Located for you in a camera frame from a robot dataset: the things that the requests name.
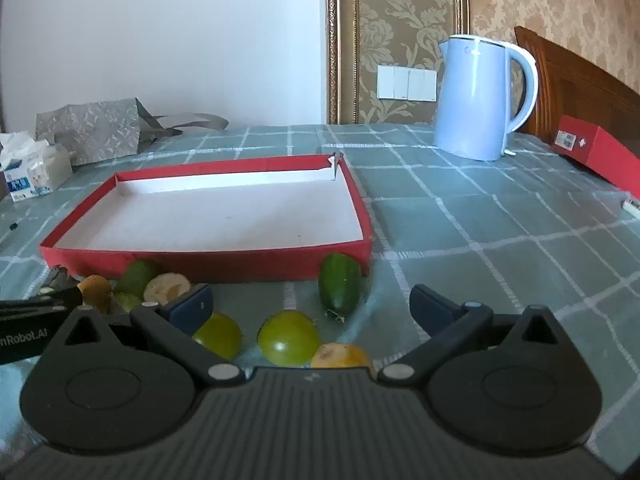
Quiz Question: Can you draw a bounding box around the brown wooden headboard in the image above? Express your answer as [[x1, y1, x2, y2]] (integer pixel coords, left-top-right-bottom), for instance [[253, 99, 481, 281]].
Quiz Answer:
[[514, 26, 640, 158]]

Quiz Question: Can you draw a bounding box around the cut yellow potato piece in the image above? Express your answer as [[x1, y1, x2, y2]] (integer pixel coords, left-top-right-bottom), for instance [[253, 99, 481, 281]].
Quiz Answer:
[[141, 272, 192, 306]]

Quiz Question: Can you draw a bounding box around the grey patterned paper bag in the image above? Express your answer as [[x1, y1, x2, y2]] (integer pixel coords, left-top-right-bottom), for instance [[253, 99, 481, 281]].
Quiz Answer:
[[35, 98, 230, 167]]

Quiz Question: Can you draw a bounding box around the cut cucumber piece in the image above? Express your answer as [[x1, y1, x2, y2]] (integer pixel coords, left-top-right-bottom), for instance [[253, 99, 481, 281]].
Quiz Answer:
[[112, 292, 143, 313], [116, 258, 162, 297]]

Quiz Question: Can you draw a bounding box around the gold ornate wall frame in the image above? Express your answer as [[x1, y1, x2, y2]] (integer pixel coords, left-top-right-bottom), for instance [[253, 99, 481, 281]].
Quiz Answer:
[[324, 0, 472, 126]]

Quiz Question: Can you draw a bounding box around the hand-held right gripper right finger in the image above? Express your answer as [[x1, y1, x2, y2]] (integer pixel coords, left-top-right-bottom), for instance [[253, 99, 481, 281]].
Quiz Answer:
[[376, 284, 583, 387]]

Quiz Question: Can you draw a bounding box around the brown kiwi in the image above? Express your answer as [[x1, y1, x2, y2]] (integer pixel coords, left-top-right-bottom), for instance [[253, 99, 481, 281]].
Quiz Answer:
[[76, 275, 115, 315]]

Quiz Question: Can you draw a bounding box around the red shallow cardboard box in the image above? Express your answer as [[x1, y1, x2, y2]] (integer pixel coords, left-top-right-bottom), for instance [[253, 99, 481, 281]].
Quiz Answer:
[[39, 154, 373, 283]]

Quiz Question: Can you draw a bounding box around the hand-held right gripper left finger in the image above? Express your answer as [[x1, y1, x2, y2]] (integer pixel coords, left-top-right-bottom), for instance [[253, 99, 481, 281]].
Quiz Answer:
[[42, 282, 247, 387]]

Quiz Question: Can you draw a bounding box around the green persimmon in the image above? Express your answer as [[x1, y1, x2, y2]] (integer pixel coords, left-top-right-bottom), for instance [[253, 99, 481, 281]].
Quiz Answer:
[[257, 310, 322, 367], [192, 312, 243, 361]]

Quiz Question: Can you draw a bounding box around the red box with white label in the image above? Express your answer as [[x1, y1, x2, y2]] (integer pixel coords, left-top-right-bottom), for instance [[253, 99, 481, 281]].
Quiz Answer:
[[552, 115, 640, 192]]

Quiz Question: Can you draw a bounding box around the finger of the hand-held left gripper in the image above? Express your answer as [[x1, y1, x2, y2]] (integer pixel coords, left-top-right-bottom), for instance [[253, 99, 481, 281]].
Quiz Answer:
[[0, 285, 83, 317]]

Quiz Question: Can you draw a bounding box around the green checked tablecloth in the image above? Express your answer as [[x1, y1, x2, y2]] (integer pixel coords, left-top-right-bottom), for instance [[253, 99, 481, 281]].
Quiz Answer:
[[0, 124, 640, 461]]

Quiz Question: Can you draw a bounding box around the white wall switch panel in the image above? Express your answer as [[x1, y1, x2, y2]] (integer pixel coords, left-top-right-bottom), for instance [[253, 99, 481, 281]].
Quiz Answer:
[[377, 65, 438, 102]]

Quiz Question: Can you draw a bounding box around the dark eggplant piece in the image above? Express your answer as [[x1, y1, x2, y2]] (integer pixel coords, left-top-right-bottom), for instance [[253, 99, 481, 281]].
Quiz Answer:
[[39, 266, 76, 297]]

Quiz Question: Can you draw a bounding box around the yellow jackfruit piece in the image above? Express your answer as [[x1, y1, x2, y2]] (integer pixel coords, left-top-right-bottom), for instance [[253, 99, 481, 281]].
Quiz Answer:
[[310, 342, 376, 376]]

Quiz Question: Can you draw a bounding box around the light blue electric kettle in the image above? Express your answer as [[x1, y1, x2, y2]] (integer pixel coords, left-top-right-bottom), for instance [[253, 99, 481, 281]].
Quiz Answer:
[[432, 34, 540, 162]]

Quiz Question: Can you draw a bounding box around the tissue pack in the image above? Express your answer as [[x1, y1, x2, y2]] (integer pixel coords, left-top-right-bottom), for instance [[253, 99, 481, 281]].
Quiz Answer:
[[0, 131, 74, 203]]

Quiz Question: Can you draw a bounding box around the cucumber end piece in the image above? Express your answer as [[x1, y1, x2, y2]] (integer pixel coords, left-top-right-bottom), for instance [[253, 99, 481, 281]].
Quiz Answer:
[[318, 253, 362, 322]]

